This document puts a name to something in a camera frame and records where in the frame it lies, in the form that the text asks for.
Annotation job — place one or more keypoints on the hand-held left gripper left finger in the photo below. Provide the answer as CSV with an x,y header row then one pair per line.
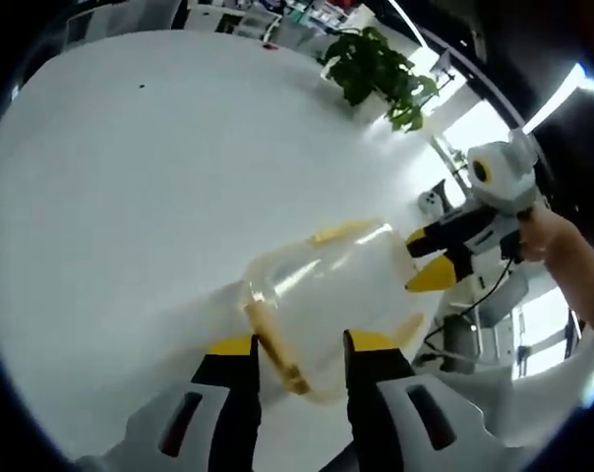
x,y
228,403

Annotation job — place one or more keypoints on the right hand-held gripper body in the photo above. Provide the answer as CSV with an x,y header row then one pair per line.
x,y
506,182

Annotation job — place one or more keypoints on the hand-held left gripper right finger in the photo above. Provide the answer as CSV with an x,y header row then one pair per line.
x,y
375,393

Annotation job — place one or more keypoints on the clear lid with yellow buckles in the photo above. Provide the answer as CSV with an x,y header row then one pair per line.
x,y
272,334

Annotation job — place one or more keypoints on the person's right hand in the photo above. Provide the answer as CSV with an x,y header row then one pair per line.
x,y
540,236

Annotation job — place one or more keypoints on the white and black office chair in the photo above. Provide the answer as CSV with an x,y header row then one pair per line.
x,y
432,199

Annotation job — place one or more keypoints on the grey office chair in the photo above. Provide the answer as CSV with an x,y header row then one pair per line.
x,y
506,297

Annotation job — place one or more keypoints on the person's white shirt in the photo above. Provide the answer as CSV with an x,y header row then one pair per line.
x,y
523,393

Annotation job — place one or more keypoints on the green potted plant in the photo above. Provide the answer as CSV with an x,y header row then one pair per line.
x,y
375,64

